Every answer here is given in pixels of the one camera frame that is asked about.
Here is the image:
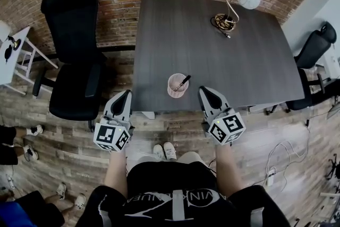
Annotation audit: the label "person's beige shorts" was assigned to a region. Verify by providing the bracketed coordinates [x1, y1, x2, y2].
[177, 150, 204, 165]

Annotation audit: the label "pink ribbed pen holder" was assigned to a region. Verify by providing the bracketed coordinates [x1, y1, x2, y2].
[167, 73, 190, 99]

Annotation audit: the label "person's white shoe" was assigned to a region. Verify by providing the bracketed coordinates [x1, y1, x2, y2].
[152, 144, 167, 162]
[163, 141, 177, 161]

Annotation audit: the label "person's left forearm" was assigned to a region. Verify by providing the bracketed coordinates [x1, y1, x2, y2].
[104, 150, 129, 199]

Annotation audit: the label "person's black printed shirt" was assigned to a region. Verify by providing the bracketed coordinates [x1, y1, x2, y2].
[75, 161, 292, 227]

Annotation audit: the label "grey shoulder strap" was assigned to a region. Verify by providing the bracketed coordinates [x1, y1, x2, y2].
[248, 206, 265, 227]
[98, 207, 114, 227]

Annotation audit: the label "person's left white shoe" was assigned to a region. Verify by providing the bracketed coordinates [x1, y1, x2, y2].
[152, 144, 167, 162]

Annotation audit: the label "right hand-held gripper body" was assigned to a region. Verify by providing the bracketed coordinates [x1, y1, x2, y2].
[203, 106, 247, 146]

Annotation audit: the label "person's right white shoe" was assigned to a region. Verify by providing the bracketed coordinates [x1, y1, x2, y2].
[163, 141, 177, 161]

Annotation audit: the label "black mesh office chair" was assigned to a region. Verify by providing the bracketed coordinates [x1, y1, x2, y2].
[32, 0, 107, 133]
[284, 21, 338, 113]

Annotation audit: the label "black lamp cable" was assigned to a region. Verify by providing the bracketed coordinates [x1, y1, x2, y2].
[210, 15, 232, 39]

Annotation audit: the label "white power strip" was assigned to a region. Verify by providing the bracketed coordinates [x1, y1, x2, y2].
[265, 167, 277, 187]

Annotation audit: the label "person's right forearm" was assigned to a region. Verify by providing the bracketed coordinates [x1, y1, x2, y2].
[214, 140, 244, 196]

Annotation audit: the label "black marker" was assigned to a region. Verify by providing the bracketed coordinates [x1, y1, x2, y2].
[176, 74, 192, 89]

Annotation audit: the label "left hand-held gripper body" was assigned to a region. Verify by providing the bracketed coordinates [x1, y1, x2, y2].
[93, 113, 133, 153]

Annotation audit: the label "white side table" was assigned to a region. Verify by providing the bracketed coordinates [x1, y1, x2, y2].
[0, 25, 60, 96]

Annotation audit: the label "white floor cable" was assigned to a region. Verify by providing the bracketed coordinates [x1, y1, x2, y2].
[261, 118, 312, 187]

